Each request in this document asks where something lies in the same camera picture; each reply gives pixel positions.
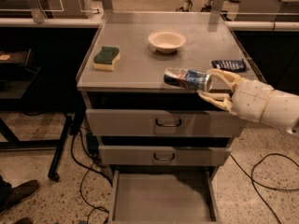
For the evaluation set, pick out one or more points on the grey open bottom drawer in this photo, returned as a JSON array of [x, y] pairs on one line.
[[175, 197]]

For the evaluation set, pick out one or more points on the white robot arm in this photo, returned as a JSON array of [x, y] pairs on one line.
[[281, 112]]

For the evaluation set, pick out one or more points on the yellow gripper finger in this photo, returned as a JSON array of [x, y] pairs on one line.
[[231, 80], [220, 100]]

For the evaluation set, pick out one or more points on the blue silver redbull can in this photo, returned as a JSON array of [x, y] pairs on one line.
[[188, 79]]

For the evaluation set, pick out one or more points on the white paper bowl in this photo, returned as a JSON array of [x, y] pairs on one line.
[[167, 41]]

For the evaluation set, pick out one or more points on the brown shoe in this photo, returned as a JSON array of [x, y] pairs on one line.
[[10, 196]]

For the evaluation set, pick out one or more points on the grey top drawer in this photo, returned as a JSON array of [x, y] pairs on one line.
[[132, 122]]

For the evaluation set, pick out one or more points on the black power adapter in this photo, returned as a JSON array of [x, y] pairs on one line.
[[92, 144]]

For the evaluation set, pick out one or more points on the black table frame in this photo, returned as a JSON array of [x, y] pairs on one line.
[[16, 79]]

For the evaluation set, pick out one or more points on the white horizontal rail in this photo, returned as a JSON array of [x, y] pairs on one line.
[[60, 23]]

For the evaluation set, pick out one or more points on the green yellow sponge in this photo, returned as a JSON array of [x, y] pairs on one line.
[[106, 58]]

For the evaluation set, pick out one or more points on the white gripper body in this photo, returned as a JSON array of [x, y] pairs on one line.
[[250, 100]]

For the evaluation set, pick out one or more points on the grey middle drawer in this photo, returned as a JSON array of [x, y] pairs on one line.
[[171, 156]]

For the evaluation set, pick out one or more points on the grey metal drawer cabinet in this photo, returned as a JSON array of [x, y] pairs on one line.
[[137, 81]]

